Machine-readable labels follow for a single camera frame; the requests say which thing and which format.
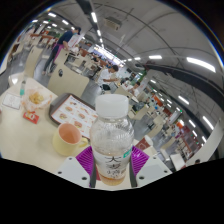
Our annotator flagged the yellow mug with pink inside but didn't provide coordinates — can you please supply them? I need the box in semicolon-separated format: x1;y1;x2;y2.
51;122;90;157

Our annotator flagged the white printed paper card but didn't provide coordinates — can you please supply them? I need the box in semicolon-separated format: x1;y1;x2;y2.
1;91;23;111

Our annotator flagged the group of beige chairs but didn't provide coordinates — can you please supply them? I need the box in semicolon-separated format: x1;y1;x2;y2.
8;28;201;171

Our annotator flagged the dark tray with menu paper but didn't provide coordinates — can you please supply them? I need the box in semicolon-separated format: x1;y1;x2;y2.
48;92;101;140

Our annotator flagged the person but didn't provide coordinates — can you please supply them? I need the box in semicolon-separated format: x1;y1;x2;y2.
127;80;141;98
42;26;83;76
96;64;120;92

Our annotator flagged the beige chair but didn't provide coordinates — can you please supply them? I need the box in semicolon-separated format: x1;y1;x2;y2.
114;86;139;103
47;65;90;98

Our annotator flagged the group of ceiling lights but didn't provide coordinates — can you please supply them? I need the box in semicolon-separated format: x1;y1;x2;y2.
31;11;218;144

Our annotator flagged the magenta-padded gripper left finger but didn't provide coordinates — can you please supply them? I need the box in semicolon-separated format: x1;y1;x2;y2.
54;145;101;189

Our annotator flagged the small red sauce packet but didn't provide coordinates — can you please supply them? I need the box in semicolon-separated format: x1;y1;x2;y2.
22;110;41;125

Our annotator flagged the small clear teal bottle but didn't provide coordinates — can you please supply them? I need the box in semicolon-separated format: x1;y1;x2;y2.
18;77;28;97

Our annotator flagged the ceiling air conditioner unit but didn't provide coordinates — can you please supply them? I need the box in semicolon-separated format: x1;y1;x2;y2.
104;16;123;31

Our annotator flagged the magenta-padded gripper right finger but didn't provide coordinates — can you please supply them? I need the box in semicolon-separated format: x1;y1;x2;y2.
129;145;174;188

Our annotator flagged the paper food wrapper with fries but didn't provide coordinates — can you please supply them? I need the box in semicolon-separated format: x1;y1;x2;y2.
20;87;53;113

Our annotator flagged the clear white-capped drink bottle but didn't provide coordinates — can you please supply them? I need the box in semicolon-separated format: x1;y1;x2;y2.
89;94;135;187

